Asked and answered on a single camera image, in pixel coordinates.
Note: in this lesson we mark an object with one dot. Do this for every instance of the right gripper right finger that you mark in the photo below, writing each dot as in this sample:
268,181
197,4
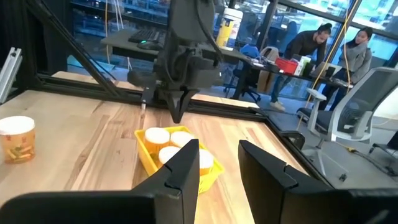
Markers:
280,193

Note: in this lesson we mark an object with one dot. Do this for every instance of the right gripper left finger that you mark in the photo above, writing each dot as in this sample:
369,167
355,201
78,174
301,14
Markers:
174,193

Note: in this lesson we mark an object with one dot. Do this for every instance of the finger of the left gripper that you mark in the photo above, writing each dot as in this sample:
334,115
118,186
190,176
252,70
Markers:
186,96
174,102

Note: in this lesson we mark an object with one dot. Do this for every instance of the yellow plastic basket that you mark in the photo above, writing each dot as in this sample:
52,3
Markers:
211,182

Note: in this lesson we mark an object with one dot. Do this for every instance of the red box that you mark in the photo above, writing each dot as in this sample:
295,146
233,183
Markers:
286,66

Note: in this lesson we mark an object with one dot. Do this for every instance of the white ball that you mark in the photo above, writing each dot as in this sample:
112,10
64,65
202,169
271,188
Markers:
206,160
168,154

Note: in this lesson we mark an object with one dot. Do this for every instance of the black computer mouse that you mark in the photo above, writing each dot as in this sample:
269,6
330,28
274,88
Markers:
149,45

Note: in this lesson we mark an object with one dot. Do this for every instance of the black keyboard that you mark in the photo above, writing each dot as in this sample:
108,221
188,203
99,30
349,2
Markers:
143,35

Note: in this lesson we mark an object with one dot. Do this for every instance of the person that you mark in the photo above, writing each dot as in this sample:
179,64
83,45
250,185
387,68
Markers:
303,45
357,56

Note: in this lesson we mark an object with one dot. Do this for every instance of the beige bag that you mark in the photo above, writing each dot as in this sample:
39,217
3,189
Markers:
269,62

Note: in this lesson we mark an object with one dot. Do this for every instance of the black aluminium rig frame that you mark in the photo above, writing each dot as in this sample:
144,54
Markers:
80,53

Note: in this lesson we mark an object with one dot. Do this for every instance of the yellow white wipes canister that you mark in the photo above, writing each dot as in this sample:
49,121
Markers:
228,29

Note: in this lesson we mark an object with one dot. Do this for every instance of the grey white office chair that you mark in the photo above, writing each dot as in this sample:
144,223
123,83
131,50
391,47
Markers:
357,105

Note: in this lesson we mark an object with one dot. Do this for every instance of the blue chair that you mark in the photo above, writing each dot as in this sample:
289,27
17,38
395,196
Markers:
250,51

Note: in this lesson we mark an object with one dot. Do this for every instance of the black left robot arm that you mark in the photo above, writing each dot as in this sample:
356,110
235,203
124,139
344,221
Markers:
186,18

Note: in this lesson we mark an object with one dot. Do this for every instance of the amber pill bottle white cap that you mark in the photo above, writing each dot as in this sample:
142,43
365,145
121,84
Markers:
157,135
17,140
182,138

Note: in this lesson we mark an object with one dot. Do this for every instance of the dark grey desk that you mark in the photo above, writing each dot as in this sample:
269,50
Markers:
119,46

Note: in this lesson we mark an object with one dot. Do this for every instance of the silver aluminium extrusion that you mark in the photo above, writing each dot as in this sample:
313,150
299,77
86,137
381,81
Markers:
11,74

